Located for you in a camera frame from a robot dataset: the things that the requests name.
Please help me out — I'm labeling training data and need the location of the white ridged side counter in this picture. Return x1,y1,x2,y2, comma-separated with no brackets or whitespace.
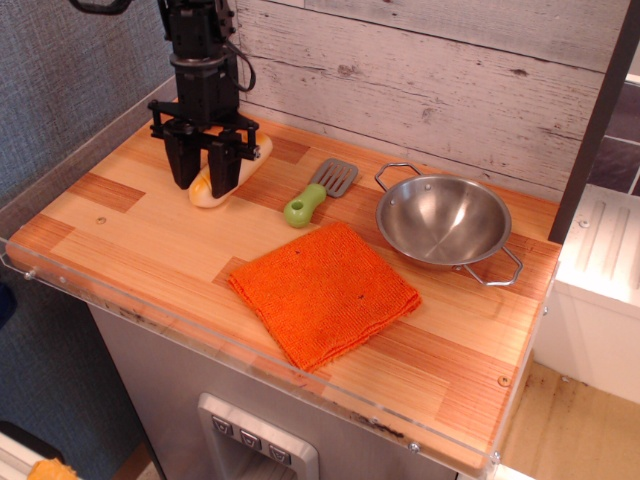
532,74,640,406

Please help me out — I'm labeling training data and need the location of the orange knitted cloth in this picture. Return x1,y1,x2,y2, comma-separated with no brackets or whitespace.
228,223,422,372

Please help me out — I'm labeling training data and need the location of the clear acrylic table guard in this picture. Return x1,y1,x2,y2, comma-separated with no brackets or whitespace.
6,231,560,478

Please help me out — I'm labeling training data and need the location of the orange object bottom left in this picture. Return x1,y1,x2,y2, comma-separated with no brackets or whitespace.
27,459,79,480

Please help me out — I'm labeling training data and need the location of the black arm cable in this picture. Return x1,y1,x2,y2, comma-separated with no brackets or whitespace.
222,39,257,94

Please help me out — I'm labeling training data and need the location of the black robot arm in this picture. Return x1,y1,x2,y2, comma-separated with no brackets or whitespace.
149,1,259,199

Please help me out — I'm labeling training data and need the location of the steel bowl with handles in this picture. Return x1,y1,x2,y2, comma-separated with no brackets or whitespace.
375,162,523,287

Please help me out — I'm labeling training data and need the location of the silver dispenser panel with buttons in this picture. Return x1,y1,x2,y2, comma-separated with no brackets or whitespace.
198,393,320,479

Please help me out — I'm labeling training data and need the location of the dark grey right post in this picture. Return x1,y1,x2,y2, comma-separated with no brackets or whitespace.
548,0,639,244

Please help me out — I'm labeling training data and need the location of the toy hot dog bun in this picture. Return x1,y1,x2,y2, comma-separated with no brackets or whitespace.
188,132,273,208

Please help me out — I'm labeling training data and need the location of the green handled grey spatula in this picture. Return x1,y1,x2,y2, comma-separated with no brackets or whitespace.
283,158,359,228

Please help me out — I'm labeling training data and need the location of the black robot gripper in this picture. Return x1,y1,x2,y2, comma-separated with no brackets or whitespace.
149,54,259,198

